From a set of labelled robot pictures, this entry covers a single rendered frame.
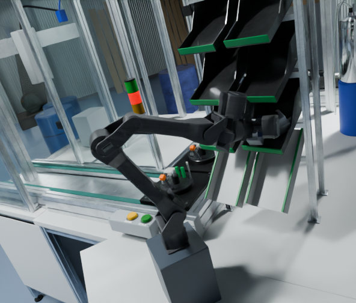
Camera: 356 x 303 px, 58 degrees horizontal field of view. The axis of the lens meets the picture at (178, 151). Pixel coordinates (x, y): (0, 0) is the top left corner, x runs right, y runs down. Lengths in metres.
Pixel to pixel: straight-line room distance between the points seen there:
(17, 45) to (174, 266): 1.61
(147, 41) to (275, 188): 8.46
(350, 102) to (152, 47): 7.99
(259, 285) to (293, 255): 0.16
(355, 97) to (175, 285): 1.24
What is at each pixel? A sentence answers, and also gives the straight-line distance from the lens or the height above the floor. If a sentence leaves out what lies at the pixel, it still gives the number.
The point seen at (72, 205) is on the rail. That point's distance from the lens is 1.60.
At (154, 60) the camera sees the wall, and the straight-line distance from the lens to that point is 9.42.
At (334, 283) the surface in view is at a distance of 1.05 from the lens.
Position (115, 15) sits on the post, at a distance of 1.40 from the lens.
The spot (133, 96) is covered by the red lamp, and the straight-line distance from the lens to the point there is 1.40.
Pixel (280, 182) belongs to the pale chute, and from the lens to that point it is 1.10.
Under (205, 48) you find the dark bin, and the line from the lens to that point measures 0.95.
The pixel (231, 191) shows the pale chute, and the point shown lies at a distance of 1.15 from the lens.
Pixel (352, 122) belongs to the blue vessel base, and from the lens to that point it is 1.80.
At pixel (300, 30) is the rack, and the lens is 0.98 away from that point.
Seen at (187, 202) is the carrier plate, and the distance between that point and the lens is 1.24.
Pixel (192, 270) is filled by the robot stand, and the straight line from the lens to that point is 0.91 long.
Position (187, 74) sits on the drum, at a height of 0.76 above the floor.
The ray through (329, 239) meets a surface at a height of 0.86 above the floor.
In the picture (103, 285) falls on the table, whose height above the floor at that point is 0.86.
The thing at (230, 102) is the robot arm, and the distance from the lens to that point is 0.80.
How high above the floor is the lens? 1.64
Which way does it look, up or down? 24 degrees down
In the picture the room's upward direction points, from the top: 15 degrees counter-clockwise
